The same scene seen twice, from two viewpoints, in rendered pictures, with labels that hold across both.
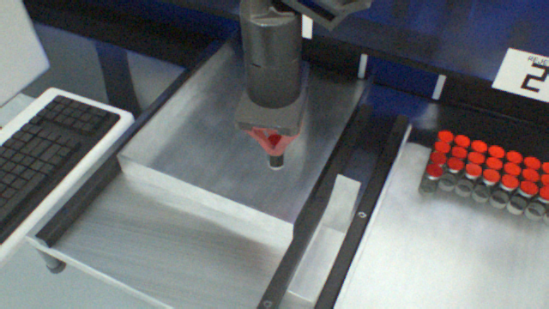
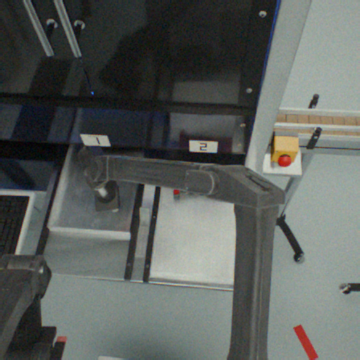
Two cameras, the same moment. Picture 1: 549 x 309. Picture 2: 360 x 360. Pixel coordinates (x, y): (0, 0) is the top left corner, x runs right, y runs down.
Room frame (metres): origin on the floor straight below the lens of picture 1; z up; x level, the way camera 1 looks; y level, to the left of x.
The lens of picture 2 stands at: (-0.15, -0.07, 2.03)
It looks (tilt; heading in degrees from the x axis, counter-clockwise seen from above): 63 degrees down; 346
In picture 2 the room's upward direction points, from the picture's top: 6 degrees counter-clockwise
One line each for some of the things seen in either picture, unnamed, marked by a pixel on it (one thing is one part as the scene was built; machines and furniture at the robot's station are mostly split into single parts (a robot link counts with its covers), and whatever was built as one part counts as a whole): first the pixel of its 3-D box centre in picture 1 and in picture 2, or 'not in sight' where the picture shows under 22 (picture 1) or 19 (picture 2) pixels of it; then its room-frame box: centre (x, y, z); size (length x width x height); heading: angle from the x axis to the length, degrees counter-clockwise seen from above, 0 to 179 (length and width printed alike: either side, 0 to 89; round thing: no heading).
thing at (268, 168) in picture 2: not in sight; (280, 157); (0.40, -0.59, 0.87); 0.14 x 0.13 x 0.02; 155
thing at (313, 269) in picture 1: (326, 234); (141, 231); (0.30, -0.06, 0.91); 0.14 x 0.03 x 0.06; 154
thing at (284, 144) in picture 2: not in sight; (284, 147); (0.37, -0.56, 0.99); 0.08 x 0.07 x 0.07; 155
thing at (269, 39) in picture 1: (271, 24); (98, 181); (0.38, 0.00, 1.14); 0.07 x 0.06 x 0.07; 4
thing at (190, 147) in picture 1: (259, 114); (99, 183); (0.52, 0.02, 0.90); 0.34 x 0.26 x 0.04; 155
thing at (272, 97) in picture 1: (273, 76); (104, 191); (0.38, 0.00, 1.07); 0.10 x 0.07 x 0.07; 169
